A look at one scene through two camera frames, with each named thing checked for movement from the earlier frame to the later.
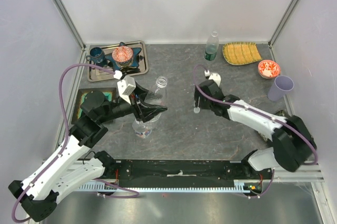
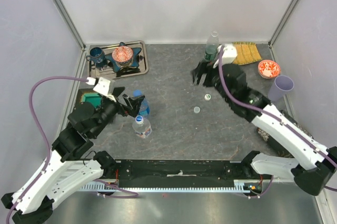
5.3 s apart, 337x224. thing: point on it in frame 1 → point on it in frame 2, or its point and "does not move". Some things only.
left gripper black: [142, 111] → [132, 108]
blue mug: [96, 54] does not move
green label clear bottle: [211, 46] does not move
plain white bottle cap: [196, 110] does not move
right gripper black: [202, 104] → [203, 67]
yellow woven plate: [240, 52] does not move
